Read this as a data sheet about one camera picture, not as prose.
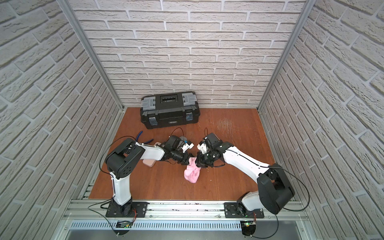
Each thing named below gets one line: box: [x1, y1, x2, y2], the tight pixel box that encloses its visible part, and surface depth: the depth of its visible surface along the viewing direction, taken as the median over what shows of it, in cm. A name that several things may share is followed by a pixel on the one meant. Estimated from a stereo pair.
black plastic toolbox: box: [140, 91, 201, 130], surface depth 100 cm
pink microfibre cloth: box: [184, 157, 202, 184], surface depth 77 cm
